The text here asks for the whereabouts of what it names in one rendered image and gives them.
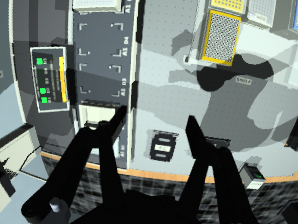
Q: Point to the white ready key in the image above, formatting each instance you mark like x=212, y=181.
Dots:
x=251, y=176

